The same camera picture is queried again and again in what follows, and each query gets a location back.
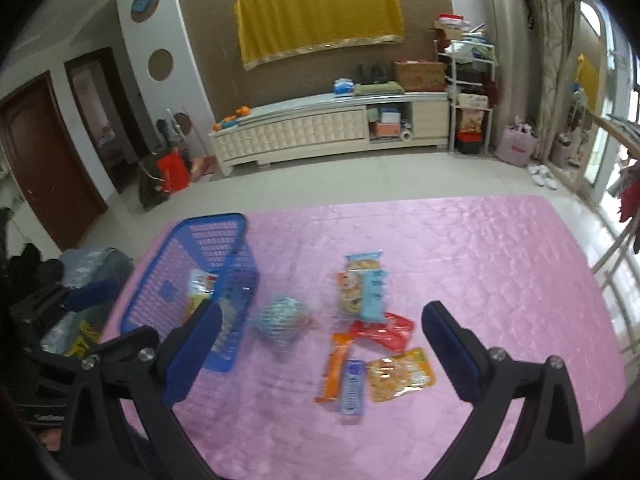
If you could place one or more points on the blue plastic basket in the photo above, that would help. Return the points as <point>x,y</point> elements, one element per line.
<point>235,260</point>

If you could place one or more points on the standing air conditioner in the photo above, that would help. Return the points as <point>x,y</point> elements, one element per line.
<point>505,35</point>

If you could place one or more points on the blue wall plate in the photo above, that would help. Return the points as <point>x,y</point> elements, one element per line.
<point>142,2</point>

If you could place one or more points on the white paper roll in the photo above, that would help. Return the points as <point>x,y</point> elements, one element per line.
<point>406,134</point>

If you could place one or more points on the pink shopping bag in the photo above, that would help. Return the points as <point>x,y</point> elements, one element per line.
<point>517,145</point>

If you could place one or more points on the teal net snack packet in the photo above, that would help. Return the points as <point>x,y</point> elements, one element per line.
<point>282,322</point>

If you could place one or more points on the clear biscuit packet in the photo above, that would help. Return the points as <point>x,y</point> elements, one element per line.
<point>362,261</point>

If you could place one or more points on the white TV cabinet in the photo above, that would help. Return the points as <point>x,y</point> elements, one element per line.
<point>300,132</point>

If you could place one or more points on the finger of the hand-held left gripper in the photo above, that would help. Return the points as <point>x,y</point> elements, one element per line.
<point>92,292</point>
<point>47,360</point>

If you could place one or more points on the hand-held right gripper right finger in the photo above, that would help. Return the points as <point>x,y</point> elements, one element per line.
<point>450,355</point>

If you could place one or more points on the patterned beige curtain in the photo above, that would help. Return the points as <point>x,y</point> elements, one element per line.
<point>550,60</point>

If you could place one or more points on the round brown wall niche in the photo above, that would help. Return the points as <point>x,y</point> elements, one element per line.
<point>182,122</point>

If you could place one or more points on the pale long snack packet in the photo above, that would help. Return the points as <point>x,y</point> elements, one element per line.
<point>200,285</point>

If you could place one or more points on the brown cardboard box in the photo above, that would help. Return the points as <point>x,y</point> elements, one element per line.
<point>420,75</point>

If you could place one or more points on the orange stick snack packet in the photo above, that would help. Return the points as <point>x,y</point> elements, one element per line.
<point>336,367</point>

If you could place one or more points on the white metal shelf rack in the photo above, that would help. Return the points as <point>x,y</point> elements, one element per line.
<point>467,85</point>

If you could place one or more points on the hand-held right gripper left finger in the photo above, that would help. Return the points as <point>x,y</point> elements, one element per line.
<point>192,355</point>

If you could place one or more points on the blue white box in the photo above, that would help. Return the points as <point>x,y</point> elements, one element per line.
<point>389,115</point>

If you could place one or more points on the arched standing mirror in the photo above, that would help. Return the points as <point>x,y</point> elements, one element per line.
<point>590,85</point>

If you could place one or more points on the red snack packet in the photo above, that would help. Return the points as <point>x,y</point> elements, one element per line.
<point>387,332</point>

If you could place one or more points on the brown wooden door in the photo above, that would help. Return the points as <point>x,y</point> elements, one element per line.
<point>50,160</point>

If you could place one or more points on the black bag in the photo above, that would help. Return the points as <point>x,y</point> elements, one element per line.
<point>150,182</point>

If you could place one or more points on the orange flat box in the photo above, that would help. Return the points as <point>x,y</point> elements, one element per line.
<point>387,129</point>

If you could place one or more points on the green folded cloth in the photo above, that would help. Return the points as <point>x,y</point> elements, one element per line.
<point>378,89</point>

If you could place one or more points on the blue stick snack packet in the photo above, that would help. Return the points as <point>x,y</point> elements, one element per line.
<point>352,387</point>

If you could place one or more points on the black upright objects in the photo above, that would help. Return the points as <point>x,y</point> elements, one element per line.
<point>372,74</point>

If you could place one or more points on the yellow snack pouch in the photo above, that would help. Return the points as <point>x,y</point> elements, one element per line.
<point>400,375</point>

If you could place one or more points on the light blue biscuit packet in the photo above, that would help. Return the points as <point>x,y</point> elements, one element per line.
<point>372,295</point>

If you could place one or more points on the white slippers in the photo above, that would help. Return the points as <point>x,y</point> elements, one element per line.
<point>542,176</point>

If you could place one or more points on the pink quilted table cover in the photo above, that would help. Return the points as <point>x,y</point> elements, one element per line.
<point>500,285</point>

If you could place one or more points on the yellow cloth cover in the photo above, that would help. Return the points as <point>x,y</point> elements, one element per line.
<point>320,15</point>

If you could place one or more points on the dark cloth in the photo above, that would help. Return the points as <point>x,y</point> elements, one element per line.
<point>25,260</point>

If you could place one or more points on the red bag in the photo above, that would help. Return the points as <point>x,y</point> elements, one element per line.
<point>173,172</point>

